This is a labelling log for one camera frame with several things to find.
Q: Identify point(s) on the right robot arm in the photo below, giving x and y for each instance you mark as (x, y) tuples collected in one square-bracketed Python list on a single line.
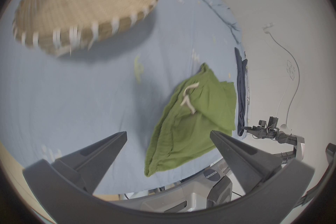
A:
[(299, 148)]

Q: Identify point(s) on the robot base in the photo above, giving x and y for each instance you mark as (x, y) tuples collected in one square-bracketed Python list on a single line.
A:
[(183, 196)]

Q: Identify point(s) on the dark blue garment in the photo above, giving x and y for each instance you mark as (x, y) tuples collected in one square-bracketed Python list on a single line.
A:
[(241, 91)]

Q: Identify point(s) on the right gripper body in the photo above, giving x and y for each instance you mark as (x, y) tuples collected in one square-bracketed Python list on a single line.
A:
[(262, 133)]

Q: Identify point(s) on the bed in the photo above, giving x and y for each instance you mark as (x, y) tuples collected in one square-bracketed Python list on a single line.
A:
[(91, 86)]

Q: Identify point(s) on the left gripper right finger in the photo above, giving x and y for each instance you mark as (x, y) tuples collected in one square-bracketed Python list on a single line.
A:
[(236, 162)]

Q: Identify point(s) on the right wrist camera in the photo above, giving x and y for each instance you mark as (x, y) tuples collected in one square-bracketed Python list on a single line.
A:
[(270, 122)]

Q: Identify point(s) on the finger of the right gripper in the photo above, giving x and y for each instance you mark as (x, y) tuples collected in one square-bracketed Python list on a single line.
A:
[(246, 128)]

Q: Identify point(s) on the green shorts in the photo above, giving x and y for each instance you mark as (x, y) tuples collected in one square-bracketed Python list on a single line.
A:
[(189, 125)]

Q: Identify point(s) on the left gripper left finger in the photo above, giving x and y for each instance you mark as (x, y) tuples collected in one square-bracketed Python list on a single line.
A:
[(102, 165)]

